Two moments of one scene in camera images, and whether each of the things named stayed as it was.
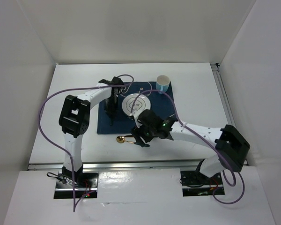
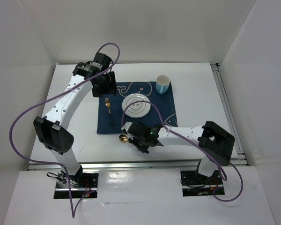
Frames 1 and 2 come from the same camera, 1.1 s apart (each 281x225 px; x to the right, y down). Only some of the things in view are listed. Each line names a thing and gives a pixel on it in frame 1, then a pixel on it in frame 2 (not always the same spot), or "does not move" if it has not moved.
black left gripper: [113, 109] to [110, 88]
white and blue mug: [162, 83] does not move
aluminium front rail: [119, 165] does not move
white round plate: [142, 102] does not move
